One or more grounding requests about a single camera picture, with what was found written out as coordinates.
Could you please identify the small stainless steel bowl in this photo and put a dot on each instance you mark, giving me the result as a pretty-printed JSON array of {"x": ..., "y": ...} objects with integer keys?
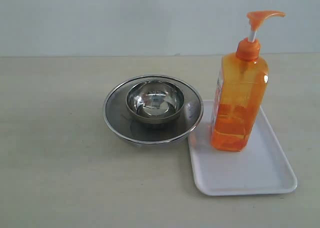
[{"x": 155, "y": 102}]

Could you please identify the large steel mesh strainer basin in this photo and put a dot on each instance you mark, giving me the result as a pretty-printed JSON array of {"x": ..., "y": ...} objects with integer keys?
[{"x": 122, "y": 124}]

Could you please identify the white plastic tray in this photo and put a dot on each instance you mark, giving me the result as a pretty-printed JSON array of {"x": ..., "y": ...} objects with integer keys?
[{"x": 261, "y": 168}]

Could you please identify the orange dish soap pump bottle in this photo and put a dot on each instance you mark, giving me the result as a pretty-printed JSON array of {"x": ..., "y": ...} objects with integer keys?
[{"x": 241, "y": 85}]

